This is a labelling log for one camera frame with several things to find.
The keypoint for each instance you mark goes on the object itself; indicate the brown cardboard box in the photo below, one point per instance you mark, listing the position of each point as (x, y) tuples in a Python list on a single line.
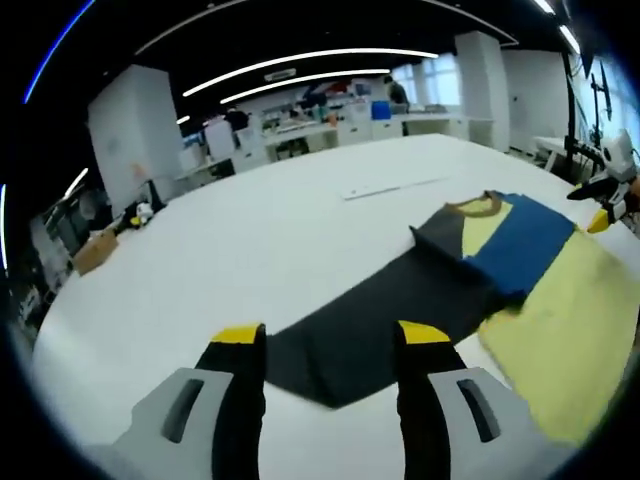
[(95, 252)]

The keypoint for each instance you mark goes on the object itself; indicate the long thin flat strip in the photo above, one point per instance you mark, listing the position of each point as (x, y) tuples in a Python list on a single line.
[(385, 190)]

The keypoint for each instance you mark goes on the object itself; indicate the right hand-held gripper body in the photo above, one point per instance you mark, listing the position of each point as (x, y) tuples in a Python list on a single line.
[(625, 155)]

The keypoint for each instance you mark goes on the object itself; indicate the blue storage bin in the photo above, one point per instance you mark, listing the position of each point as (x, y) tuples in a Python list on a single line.
[(381, 110)]

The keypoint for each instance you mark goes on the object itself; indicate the ceiling air vent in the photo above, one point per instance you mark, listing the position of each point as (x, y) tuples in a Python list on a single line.
[(280, 76)]

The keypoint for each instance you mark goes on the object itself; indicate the short ceiling light strip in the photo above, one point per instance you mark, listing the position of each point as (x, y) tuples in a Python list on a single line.
[(76, 182), (183, 120)]

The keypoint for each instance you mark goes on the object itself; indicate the yellow blue grey garment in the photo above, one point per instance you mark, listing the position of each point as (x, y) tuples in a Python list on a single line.
[(500, 280)]

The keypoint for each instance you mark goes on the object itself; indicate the white counter cabinets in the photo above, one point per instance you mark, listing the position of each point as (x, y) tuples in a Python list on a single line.
[(360, 130)]

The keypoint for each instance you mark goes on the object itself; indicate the black white plush toy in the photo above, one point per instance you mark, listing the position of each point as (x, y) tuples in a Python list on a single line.
[(142, 215)]

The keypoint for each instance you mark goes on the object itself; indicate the white storage cabinet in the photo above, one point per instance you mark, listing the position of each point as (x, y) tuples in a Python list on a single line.
[(220, 139)]

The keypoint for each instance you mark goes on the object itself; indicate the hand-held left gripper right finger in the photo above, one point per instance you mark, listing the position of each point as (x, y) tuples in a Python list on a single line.
[(450, 425)]

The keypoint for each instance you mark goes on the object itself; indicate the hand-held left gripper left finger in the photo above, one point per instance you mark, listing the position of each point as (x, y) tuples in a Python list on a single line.
[(200, 425)]

